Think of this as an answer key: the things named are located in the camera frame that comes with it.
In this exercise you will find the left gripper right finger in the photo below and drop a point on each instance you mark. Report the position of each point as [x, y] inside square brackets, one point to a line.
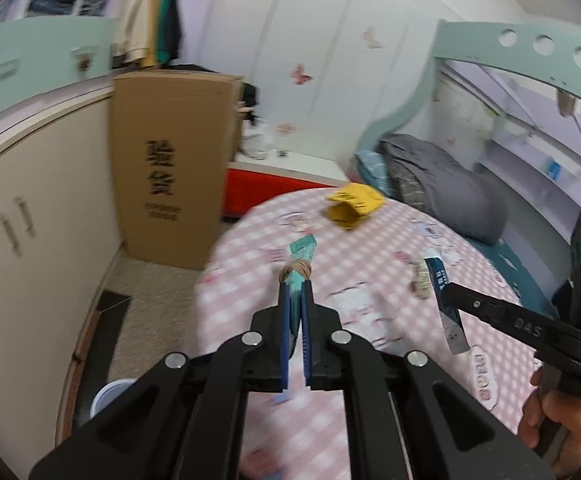
[406, 418]

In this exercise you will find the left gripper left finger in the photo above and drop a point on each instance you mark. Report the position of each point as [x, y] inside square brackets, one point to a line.
[185, 417]

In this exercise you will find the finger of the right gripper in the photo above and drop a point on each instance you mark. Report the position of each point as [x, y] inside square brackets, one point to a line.
[528, 327]

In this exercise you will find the teal wrapper with band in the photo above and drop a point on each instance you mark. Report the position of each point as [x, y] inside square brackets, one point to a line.
[297, 271]

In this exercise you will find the yellow paper bag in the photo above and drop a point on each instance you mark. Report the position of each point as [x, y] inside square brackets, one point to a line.
[353, 204]

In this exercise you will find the person right hand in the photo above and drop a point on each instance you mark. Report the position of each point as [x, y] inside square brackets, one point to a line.
[561, 408]

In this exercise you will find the pink checkered bed sheet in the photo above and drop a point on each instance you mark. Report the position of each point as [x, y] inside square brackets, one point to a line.
[366, 275]

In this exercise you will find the grey folded blanket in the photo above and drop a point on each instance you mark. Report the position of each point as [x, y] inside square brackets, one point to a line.
[426, 177]

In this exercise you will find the red storage box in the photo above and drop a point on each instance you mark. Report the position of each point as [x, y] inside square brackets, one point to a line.
[251, 182]

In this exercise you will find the tall cardboard box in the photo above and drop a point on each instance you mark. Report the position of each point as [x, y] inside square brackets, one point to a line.
[171, 138]

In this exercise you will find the white plastic bag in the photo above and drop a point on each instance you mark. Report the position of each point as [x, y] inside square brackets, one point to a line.
[257, 141]

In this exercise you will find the hanging clothes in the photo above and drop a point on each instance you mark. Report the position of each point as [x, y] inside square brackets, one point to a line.
[148, 33]

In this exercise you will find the mint green drawer unit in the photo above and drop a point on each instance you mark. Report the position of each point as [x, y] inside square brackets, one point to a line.
[38, 55]

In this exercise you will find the white cabinet with handles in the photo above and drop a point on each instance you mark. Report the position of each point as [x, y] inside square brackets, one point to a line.
[58, 239]

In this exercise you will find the teal bed frame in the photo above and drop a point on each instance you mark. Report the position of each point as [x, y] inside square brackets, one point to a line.
[542, 53]

